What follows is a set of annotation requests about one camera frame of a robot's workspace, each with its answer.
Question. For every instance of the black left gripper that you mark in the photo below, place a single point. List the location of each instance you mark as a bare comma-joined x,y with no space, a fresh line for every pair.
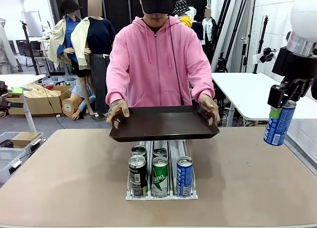
3,87

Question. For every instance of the person in white black jacket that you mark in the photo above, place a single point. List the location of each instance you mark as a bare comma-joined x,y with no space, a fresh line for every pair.
209,30

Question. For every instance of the white table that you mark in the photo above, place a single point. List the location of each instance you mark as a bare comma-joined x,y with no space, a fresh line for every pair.
17,79
247,94

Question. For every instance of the person in pink hoodie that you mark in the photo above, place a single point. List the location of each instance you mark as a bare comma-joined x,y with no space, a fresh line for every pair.
153,64

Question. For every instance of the black stand with clamp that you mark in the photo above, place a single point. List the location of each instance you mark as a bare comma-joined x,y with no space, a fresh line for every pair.
262,35

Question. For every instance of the small cardboard box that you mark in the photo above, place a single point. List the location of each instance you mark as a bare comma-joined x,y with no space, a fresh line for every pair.
26,139

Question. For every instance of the black camera clamp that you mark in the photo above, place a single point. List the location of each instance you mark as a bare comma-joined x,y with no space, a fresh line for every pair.
267,55

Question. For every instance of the white can dispenser rack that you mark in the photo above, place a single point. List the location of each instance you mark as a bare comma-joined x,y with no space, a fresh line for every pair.
161,198

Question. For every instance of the black light stand poles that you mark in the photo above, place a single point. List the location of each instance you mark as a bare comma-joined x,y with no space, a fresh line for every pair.
226,5

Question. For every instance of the right forearm pink sleeve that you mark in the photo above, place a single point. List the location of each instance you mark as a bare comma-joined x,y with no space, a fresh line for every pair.
115,87

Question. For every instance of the mannequin navy top cream jacket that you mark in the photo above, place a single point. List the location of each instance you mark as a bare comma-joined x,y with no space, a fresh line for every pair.
99,40

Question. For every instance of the black tripod stand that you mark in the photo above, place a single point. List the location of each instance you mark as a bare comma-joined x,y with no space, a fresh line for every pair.
30,50

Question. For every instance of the person's left hand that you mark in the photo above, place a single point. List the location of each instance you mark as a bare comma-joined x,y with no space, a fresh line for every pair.
209,103

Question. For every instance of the patterned bucket hat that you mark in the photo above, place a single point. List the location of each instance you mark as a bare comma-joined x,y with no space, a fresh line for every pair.
181,7

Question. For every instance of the mannequin blue shirt beige coat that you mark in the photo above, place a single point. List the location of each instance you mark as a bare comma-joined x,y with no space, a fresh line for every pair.
65,40

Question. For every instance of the left forearm pink sleeve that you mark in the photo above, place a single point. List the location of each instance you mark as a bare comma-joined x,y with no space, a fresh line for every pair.
203,84

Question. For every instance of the black tripod with camera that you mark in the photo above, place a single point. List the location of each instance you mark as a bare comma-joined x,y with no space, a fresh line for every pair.
221,64

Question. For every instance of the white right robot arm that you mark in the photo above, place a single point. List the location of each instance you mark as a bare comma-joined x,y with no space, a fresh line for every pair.
304,17

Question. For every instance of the person in black top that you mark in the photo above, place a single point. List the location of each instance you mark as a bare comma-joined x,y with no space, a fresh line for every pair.
198,27

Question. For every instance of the blue Pocari Sweat can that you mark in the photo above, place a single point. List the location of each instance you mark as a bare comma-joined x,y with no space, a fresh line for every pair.
184,178
278,129

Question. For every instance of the mannequin in yellow hoodie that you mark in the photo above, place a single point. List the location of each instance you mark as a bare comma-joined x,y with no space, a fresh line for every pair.
186,21

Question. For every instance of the black cap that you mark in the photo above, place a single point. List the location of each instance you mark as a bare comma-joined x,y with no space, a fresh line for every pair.
156,3

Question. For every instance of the white board panel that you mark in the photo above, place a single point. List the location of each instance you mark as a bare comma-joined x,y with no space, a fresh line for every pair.
31,24

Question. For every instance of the green Sprite can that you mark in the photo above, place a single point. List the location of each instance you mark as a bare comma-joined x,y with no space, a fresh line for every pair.
159,152
160,178

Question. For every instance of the mannequin torso light blue shirt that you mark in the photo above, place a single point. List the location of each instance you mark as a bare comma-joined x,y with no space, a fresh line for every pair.
79,99

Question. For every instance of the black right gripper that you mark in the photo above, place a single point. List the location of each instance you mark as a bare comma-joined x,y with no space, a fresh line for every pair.
294,63

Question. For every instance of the large cardboard box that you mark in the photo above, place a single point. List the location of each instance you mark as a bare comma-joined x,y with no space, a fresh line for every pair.
39,105

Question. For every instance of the black bucket hat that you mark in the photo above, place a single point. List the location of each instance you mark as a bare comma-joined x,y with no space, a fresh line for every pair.
68,5

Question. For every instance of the clear plastic storage bin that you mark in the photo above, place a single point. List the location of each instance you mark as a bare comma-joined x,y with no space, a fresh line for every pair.
10,163
5,136
62,80

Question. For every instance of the dark brown serving tray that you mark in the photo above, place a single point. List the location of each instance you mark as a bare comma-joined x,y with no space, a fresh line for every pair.
161,124

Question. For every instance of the person's right hand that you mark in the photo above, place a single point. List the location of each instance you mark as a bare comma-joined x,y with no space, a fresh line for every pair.
119,108

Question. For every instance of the black Pepsi can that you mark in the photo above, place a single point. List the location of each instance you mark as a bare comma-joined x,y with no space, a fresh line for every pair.
138,176
138,150

